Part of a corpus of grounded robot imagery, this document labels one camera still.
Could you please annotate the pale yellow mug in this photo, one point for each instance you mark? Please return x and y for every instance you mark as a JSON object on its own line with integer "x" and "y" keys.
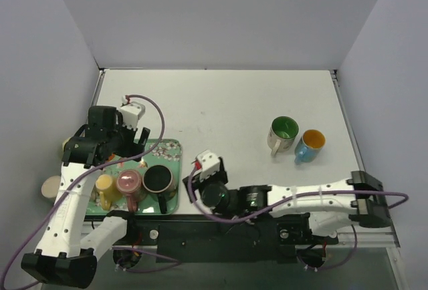
{"x": 64, "y": 143}

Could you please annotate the green floral tray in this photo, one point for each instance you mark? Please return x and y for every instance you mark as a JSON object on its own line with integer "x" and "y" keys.
{"x": 167, "y": 153}

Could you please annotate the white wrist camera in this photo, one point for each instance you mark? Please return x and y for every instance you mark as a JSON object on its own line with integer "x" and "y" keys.
{"x": 207, "y": 164}
{"x": 131, "y": 112}

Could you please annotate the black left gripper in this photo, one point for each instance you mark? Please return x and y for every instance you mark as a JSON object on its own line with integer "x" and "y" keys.
{"x": 134, "y": 141}

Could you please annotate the cream mug green inside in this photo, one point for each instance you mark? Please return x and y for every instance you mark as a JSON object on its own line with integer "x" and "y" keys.
{"x": 283, "y": 132}

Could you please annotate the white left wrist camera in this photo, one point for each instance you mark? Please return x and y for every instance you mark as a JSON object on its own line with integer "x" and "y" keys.
{"x": 131, "y": 112}

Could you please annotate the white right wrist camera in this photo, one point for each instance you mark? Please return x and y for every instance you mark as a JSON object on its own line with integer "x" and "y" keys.
{"x": 207, "y": 164}

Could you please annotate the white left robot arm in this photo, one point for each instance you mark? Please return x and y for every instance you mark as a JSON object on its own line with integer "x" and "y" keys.
{"x": 62, "y": 257}

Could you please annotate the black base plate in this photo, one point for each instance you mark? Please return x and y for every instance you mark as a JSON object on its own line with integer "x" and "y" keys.
{"x": 192, "y": 238}

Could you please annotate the pink mug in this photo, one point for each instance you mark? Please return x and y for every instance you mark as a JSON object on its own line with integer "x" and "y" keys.
{"x": 129, "y": 184}

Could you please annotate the beige brown mug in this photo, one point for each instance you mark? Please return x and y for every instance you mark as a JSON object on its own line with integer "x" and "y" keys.
{"x": 50, "y": 187}

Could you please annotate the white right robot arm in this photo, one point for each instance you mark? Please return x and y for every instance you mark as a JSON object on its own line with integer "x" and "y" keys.
{"x": 358, "y": 200}

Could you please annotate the blue mug yellow inside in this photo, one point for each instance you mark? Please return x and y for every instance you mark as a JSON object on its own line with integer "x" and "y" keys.
{"x": 309, "y": 146}

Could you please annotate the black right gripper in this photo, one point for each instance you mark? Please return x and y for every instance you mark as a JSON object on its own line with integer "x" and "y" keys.
{"x": 192, "y": 190}

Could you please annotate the black mug red inside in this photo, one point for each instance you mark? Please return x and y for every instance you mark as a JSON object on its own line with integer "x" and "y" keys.
{"x": 159, "y": 181}

